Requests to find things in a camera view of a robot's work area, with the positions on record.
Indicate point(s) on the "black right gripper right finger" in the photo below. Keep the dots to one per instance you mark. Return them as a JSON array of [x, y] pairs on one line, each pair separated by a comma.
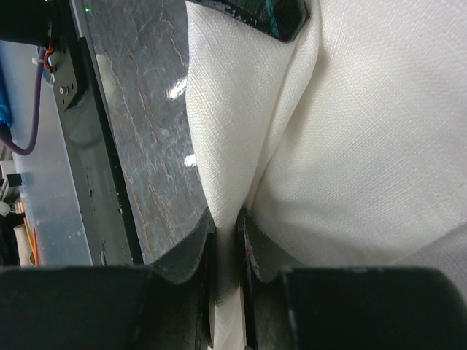
[[291, 306]]

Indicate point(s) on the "aluminium front rail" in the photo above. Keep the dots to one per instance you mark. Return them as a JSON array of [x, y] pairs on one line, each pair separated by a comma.
[[48, 191]]

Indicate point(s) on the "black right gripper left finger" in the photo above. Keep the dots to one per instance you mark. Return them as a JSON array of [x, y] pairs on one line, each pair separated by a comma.
[[167, 304]]

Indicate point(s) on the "cream cloth napkin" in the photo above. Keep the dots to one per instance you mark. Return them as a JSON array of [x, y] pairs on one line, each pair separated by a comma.
[[347, 145]]

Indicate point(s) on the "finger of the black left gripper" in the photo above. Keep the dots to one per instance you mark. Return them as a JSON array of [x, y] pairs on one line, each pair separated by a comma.
[[279, 19]]

